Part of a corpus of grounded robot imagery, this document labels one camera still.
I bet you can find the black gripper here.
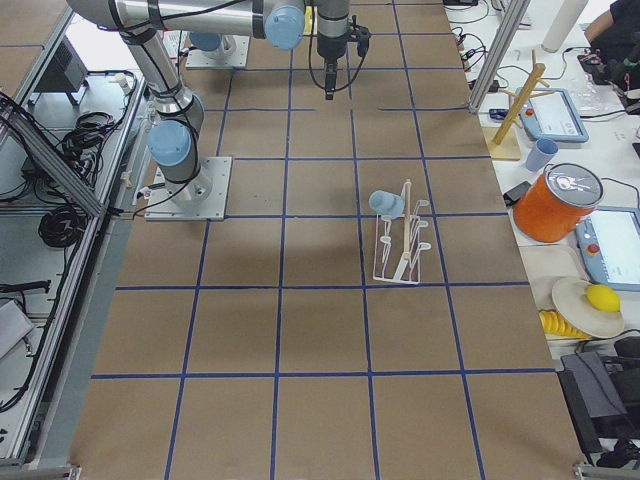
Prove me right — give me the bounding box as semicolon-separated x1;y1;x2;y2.
317;34;348;100

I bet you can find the blue plastic cup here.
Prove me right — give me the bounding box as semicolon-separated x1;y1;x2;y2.
369;190;405;219

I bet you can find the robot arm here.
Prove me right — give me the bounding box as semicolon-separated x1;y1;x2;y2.
69;1;356;205
189;32;236;58

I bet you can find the lavender cup on desk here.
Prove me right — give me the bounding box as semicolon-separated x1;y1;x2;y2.
524;138;559;172

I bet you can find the wooden mug tree stand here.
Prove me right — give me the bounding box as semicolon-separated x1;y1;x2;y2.
488;48;551;162

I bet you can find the black power adapter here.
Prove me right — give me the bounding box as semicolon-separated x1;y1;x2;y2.
503;181;531;208

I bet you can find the blue teach pendant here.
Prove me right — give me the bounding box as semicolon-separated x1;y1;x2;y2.
575;207;639;292
519;88;589;143

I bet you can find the orange canister with lid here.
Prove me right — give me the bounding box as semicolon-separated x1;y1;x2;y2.
513;163;604;243

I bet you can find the beige plate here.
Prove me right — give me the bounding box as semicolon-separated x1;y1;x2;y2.
551;277;625;338

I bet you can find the yellow lemon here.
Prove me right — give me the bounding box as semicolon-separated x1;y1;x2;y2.
585;284;621;313

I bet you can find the black braided cable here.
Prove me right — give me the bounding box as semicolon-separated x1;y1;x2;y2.
307;29;366;93

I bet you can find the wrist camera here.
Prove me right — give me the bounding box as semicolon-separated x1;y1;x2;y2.
348;15;371;59

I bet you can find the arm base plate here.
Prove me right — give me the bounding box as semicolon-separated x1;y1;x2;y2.
186;32;250;70
143;157;233;221

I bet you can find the white wire cup rack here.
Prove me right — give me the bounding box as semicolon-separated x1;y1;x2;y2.
372;179;431;285

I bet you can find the aluminium frame post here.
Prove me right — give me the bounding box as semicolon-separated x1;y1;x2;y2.
468;0;530;114

